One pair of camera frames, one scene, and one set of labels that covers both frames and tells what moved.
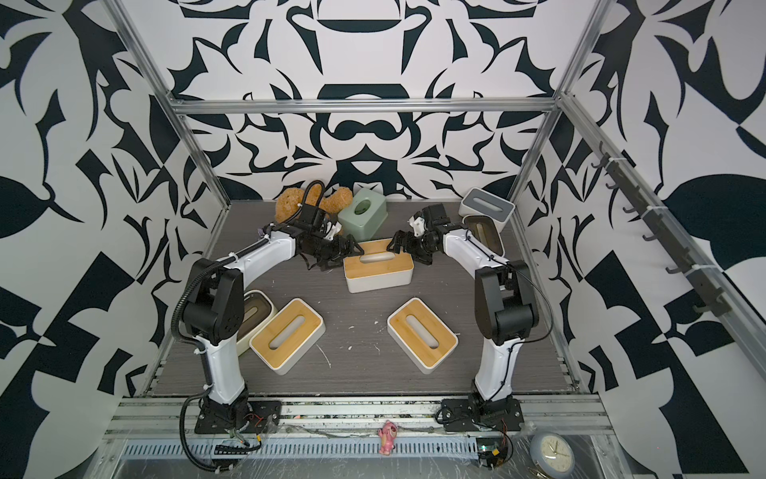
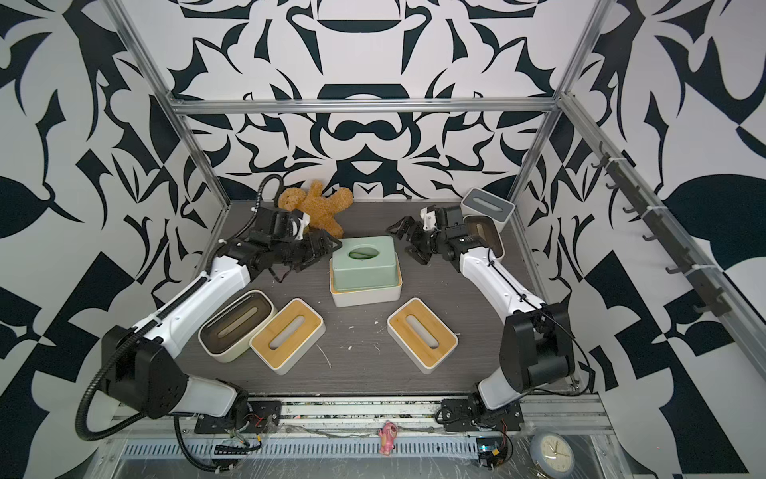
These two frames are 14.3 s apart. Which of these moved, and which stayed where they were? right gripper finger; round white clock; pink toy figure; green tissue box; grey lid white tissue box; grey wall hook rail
Moved: green tissue box; right gripper finger
Stayed: grey wall hook rail; round white clock; pink toy figure; grey lid white tissue box
